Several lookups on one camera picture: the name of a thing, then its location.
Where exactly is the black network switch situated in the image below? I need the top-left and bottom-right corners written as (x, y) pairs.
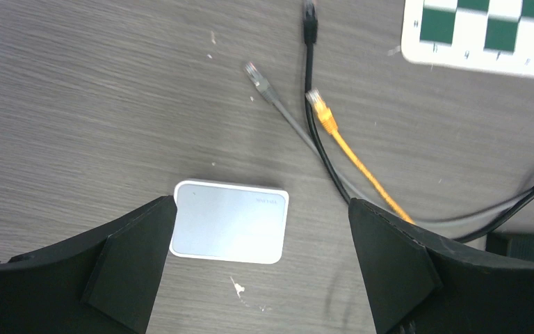
top-left (485, 232), bottom-right (534, 262)

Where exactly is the grey hub cable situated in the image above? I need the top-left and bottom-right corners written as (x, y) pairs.
top-left (243, 61), bottom-right (534, 227)

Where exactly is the short black cable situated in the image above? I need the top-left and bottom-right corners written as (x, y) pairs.
top-left (301, 0), bottom-right (534, 244)

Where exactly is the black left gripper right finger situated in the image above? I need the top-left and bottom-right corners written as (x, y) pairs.
top-left (348, 198), bottom-right (534, 333)

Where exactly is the small white grey hub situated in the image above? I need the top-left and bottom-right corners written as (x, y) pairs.
top-left (170, 179), bottom-right (289, 264)

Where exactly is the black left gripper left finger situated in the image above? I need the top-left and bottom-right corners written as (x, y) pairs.
top-left (0, 196), bottom-right (177, 333)

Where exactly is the short yellow cable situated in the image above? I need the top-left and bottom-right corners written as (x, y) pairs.
top-left (305, 88), bottom-right (416, 226)

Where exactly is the green white chessboard mat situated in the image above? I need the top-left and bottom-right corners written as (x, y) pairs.
top-left (400, 0), bottom-right (534, 78)

